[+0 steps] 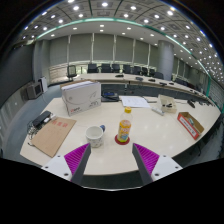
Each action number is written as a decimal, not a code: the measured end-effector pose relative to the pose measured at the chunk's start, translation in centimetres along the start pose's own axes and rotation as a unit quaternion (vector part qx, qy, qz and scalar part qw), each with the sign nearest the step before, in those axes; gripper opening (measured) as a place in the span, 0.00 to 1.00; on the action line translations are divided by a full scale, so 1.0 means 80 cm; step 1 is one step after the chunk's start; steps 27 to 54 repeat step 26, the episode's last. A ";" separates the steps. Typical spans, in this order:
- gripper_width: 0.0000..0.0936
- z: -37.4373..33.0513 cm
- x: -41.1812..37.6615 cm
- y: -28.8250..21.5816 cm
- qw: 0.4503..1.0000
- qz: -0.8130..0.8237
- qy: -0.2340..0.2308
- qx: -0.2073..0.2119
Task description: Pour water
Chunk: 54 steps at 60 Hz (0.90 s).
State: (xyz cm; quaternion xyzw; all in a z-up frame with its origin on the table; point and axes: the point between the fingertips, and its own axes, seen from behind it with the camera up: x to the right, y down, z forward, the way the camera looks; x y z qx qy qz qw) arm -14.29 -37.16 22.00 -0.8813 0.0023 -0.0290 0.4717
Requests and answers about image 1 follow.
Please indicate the grey box monitor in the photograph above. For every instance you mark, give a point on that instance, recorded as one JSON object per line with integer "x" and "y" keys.
{"x": 34, "y": 91}

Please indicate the flat round red coaster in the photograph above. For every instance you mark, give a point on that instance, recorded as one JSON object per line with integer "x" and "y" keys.
{"x": 117, "y": 141}

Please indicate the red and white open box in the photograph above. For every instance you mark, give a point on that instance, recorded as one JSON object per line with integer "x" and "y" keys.
{"x": 190, "y": 126}

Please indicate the group of black office chairs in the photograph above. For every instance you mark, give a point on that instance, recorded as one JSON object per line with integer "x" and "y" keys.
{"x": 106, "y": 68}

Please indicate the white patterned paper cup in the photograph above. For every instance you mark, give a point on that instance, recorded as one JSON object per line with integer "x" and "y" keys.
{"x": 94, "y": 138}

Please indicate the yellow-capped orange drink bottle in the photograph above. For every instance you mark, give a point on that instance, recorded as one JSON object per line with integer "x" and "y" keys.
{"x": 124, "y": 130}

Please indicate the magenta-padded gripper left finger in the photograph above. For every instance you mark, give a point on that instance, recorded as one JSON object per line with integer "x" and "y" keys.
{"x": 75, "y": 160}

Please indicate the small white charger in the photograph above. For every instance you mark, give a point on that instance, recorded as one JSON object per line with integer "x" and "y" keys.
{"x": 53, "y": 117}

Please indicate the small open cardboard box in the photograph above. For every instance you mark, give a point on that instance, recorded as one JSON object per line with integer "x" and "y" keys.
{"x": 166, "y": 104}

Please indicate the black rectangular device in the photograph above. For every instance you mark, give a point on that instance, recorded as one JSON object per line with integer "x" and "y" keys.
{"x": 41, "y": 118}

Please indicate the flat brown cardboard sheet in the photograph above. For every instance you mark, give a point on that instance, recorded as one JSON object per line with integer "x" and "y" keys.
{"x": 53, "y": 136}

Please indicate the white cabinet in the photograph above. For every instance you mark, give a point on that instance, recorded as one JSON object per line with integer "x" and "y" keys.
{"x": 44, "y": 84}

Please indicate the group of ceiling lights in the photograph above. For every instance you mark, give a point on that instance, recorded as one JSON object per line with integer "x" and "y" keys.
{"x": 105, "y": 4}

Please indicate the white cardboard box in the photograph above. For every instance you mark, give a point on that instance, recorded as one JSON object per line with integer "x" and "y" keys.
{"x": 81, "y": 98}

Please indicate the long conference desk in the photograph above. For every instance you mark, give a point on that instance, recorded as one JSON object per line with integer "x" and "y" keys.
{"x": 133, "y": 81}

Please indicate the white paper sheets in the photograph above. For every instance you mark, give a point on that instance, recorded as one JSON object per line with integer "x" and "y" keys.
{"x": 135, "y": 101}

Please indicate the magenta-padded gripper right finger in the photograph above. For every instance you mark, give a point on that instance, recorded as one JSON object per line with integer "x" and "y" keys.
{"x": 148, "y": 159}

